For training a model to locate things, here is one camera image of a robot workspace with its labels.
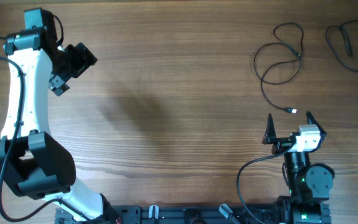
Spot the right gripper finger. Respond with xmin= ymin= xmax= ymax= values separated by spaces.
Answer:
xmin=306 ymin=111 xmax=327 ymax=137
xmin=262 ymin=113 xmax=277 ymax=144

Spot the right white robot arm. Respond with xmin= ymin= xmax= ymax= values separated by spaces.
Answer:
xmin=262 ymin=112 xmax=335 ymax=224

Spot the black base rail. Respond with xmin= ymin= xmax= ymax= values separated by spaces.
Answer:
xmin=54 ymin=203 xmax=332 ymax=224

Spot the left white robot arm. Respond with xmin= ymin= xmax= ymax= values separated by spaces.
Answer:
xmin=0 ymin=7 xmax=122 ymax=223

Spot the thick black cable bundle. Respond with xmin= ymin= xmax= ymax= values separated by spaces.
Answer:
xmin=324 ymin=19 xmax=358 ymax=76

